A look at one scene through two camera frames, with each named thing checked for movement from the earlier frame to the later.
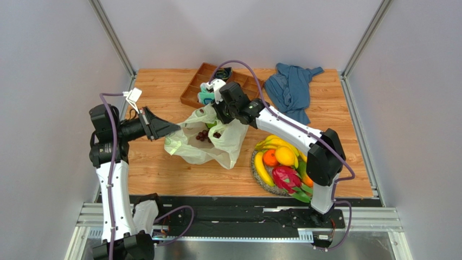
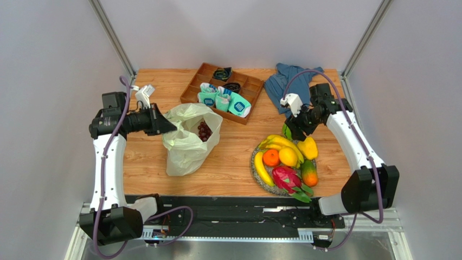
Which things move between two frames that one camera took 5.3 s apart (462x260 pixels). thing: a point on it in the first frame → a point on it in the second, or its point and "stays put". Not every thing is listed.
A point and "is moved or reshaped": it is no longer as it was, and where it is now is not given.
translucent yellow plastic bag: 204,138 is moved or reshaped
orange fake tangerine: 270,157 stays put
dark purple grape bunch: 204,135 is moved or reshaped
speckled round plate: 258,179 stays put
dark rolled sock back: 223,73 stays put
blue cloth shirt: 289,89 stays put
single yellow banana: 261,169 stays put
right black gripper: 222,111 → 298,123
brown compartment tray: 190,96 stays put
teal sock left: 205,97 stays put
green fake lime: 209,125 is moved or reshaped
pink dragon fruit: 288,179 stays put
